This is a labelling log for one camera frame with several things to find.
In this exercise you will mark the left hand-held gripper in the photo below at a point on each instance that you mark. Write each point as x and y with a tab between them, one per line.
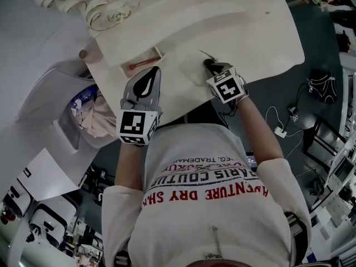
132	124

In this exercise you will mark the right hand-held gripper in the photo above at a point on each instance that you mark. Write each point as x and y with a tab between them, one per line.
229	89

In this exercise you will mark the red-brown handled tool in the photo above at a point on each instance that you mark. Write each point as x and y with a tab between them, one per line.
142	63

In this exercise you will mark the cream small drawer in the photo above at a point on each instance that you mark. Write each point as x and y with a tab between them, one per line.
150	55

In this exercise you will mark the person's left forearm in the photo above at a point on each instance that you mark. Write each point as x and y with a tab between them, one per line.
129	165

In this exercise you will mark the person's right forearm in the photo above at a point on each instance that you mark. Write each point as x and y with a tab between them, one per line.
258	132

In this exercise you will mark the cream ornate dressing table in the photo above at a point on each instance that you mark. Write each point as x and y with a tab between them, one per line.
183	99

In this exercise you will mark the black trousers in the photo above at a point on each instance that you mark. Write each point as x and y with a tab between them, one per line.
205	115

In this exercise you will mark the pink cloth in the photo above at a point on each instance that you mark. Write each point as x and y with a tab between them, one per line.
97	115

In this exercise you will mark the white power strip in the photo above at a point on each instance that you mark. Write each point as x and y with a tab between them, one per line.
280	132

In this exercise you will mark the blue plastic bottle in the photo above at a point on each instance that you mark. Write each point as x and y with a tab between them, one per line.
80	96

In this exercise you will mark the small black charger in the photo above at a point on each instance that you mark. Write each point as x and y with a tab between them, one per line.
293	113

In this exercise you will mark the brown round knob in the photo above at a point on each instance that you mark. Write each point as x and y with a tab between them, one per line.
83	54

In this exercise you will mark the black device lit screen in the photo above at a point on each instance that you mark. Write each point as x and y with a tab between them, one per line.
251	160

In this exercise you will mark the black bag white lines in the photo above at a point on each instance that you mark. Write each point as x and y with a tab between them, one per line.
322	86

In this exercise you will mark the white grey office chair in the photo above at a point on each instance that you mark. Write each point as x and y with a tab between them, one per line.
66	138

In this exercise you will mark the white side cabinet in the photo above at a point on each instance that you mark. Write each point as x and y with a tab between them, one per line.
55	177

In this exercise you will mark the white metal shelf rack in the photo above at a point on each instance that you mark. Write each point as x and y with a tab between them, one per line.
342	160

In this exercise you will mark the white printed t-shirt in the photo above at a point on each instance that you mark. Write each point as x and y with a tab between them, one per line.
208	224

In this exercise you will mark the white black robot unit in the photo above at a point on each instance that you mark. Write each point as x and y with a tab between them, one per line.
64	213
26	199

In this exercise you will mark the red round object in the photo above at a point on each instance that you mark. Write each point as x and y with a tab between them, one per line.
7	217

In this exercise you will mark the small black frame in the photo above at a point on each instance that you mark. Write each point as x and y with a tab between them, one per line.
27	172

